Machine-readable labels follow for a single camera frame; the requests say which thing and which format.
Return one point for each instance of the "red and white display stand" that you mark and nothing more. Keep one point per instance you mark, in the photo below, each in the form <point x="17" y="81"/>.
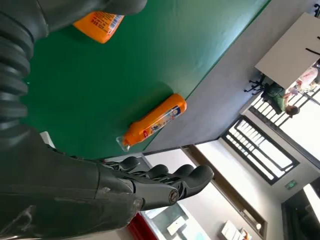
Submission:
<point x="140" y="230"/>

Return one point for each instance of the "brown wooden door frame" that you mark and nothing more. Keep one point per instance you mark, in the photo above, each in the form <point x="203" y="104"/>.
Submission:
<point x="225" y="190"/>

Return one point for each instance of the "black window grille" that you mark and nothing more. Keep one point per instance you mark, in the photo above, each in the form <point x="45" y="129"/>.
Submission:
<point x="263" y="106"/>
<point x="260" y="150"/>

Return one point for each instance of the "black office chair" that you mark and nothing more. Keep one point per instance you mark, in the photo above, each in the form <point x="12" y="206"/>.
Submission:
<point x="255" y="86"/>

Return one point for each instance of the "large white table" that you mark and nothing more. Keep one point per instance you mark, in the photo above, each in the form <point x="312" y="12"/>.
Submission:
<point x="284" y="53"/>

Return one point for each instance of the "slim orange bottle clear cap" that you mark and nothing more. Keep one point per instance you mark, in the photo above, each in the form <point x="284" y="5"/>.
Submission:
<point x="155" y="121"/>

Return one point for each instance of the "green exit sign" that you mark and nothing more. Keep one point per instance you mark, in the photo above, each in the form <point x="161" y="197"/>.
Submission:
<point x="291" y="184"/>

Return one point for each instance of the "green table mat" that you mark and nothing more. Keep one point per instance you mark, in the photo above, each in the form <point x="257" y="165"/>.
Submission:
<point x="112" y="73"/>

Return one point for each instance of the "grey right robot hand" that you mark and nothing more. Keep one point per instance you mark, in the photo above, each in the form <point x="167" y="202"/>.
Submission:
<point x="62" y="198"/>

